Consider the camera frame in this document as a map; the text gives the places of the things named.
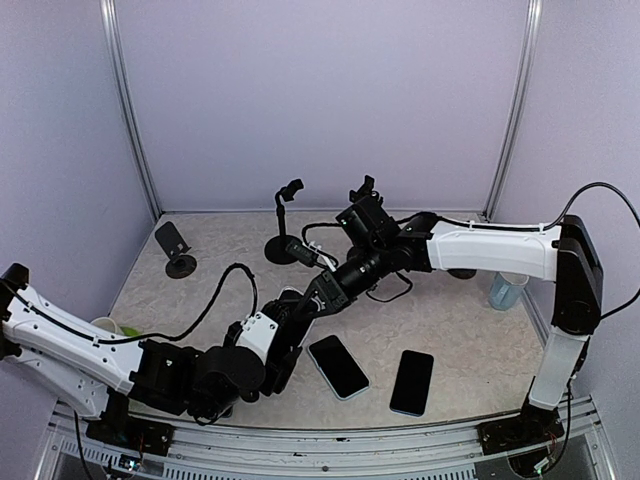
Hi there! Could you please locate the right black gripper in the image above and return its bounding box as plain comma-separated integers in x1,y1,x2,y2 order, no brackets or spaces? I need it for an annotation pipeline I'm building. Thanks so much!
292,240,390,321

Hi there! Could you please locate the black smartphone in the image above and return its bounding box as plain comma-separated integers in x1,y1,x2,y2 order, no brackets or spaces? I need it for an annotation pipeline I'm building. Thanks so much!
278,287,303,311
308,335,370,401
389,350,435,417

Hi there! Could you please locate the black pole phone stand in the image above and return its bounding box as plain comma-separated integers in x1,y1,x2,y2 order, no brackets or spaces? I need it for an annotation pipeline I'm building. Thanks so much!
348,175,384,205
264,179,304,265

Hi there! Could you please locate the folding plate phone stand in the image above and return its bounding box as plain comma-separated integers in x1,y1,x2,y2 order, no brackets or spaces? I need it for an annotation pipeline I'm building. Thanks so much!
447,269,477,280
154,221,197,279

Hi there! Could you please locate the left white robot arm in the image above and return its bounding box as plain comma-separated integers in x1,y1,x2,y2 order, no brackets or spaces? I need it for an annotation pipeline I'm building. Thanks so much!
1,263,319,445

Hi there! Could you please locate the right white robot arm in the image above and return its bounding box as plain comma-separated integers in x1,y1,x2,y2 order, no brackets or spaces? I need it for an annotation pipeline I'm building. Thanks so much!
294,176,608,444

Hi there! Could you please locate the green saucer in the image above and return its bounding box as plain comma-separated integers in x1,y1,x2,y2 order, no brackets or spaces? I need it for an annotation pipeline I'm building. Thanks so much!
119,326,140,337

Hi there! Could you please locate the cream ribbed mug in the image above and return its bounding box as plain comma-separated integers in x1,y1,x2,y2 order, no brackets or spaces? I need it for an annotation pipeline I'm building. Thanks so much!
91,317,123,335

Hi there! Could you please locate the light blue mug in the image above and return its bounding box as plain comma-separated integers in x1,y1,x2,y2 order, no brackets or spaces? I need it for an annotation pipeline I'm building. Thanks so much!
488,272,529,311

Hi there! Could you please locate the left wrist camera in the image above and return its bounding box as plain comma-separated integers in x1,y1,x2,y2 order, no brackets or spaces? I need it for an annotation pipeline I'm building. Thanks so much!
223,312,279,363

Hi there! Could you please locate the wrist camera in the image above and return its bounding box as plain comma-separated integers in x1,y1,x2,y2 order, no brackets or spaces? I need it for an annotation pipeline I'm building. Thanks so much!
223,312,279,363
285,238,338,271

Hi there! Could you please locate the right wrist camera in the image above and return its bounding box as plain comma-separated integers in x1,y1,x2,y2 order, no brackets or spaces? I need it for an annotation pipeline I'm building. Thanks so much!
285,238,338,271

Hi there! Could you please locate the front aluminium rail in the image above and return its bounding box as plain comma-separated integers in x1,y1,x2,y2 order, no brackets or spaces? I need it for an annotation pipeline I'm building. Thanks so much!
34,397,616,480

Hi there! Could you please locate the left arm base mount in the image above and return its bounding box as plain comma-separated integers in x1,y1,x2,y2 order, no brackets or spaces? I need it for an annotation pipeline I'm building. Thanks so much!
86,392,174,457

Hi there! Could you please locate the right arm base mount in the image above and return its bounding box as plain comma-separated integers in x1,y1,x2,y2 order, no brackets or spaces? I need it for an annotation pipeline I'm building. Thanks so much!
476,400,565,455

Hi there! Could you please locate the right aluminium frame post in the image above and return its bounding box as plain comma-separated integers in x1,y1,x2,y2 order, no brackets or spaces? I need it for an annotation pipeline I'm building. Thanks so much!
483,0,543,220

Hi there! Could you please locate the aluminium frame post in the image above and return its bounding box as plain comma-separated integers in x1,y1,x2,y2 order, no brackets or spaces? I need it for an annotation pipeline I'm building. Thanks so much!
100,0,163,221
483,0,543,220

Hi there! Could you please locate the left aluminium frame post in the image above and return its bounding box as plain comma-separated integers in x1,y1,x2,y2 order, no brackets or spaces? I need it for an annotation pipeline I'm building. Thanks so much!
100,0,163,221

